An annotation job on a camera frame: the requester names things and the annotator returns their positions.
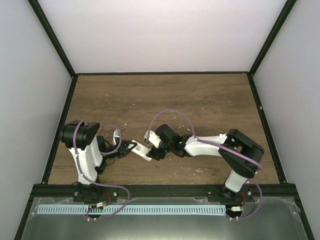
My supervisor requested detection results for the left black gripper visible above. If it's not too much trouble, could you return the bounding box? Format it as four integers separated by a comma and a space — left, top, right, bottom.
102, 140, 137, 160

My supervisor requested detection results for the white remote control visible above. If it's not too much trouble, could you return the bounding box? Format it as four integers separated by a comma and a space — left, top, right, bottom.
131, 140, 152, 161

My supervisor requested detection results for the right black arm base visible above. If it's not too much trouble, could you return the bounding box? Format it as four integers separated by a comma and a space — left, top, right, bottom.
206, 184, 254, 203

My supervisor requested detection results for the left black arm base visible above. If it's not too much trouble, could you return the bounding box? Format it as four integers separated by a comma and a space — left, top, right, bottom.
73, 183, 118, 203

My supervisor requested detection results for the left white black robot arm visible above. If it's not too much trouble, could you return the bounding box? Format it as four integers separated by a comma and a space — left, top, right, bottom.
59, 120, 138, 202

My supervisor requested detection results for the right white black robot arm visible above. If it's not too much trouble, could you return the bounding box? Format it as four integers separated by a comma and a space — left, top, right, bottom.
144, 124, 265, 202

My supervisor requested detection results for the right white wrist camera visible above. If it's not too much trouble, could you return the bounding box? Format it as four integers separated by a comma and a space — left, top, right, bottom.
144, 130, 163, 149

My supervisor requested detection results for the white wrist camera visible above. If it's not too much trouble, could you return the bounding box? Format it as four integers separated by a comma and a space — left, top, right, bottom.
144, 130, 163, 149
112, 129, 121, 146

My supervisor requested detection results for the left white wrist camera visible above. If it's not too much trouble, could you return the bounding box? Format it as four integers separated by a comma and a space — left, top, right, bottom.
112, 129, 121, 146

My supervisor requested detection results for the light blue slotted cable duct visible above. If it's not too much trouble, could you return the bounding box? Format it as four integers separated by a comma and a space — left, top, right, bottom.
36, 204, 226, 216

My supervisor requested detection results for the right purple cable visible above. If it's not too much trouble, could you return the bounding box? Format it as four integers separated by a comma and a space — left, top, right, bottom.
148, 109, 263, 221

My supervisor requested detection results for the black aluminium frame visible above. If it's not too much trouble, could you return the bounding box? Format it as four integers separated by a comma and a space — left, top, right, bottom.
15, 0, 314, 240

